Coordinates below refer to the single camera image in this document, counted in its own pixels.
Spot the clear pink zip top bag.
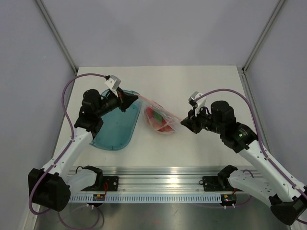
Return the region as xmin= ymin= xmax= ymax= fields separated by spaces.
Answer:
xmin=136 ymin=94 xmax=182 ymax=135

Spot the aluminium mounting rail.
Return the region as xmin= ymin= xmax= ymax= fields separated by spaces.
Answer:
xmin=67 ymin=166 xmax=293 ymax=194

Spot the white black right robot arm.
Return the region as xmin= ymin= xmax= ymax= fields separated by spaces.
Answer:
xmin=181 ymin=100 xmax=307 ymax=226

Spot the blue transparent plastic tray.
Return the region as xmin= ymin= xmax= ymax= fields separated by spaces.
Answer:
xmin=90 ymin=99 xmax=141 ymax=151

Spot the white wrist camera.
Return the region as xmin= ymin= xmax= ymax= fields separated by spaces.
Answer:
xmin=105 ymin=75 xmax=121 ymax=97
xmin=189 ymin=92 xmax=207 ymax=117

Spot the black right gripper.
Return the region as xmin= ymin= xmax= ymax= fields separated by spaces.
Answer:
xmin=181 ymin=104 xmax=224 ymax=134

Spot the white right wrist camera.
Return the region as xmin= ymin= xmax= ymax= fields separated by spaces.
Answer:
xmin=189 ymin=92 xmax=207 ymax=117

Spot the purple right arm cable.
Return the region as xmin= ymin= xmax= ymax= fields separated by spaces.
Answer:
xmin=191 ymin=88 xmax=307 ymax=223

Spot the aluminium frame post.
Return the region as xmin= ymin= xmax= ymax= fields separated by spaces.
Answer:
xmin=34 ymin=0 xmax=79 ymax=76
xmin=242 ymin=0 xmax=288 ymax=74

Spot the left aluminium frame post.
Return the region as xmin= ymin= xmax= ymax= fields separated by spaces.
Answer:
xmin=34 ymin=0 xmax=79 ymax=76

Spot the white slotted cable duct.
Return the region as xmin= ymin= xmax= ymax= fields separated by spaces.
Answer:
xmin=69 ymin=193 xmax=222 ymax=204

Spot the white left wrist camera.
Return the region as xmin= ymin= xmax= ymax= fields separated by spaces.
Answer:
xmin=105 ymin=75 xmax=121 ymax=97

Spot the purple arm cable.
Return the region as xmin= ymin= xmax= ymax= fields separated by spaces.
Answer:
xmin=28 ymin=73 xmax=111 ymax=227
xmin=191 ymin=88 xmax=307 ymax=223

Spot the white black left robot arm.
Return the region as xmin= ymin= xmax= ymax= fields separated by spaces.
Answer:
xmin=28 ymin=89 xmax=138 ymax=215

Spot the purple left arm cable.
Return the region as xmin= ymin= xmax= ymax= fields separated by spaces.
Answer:
xmin=28 ymin=73 xmax=111 ymax=227

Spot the red strawberry bunch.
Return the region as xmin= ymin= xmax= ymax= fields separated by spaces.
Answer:
xmin=143 ymin=107 xmax=175 ymax=134

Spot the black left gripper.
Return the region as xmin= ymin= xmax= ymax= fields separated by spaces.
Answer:
xmin=95 ymin=87 xmax=138 ymax=117

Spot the right aluminium frame post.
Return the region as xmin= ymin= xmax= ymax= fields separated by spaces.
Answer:
xmin=242 ymin=0 xmax=288 ymax=74

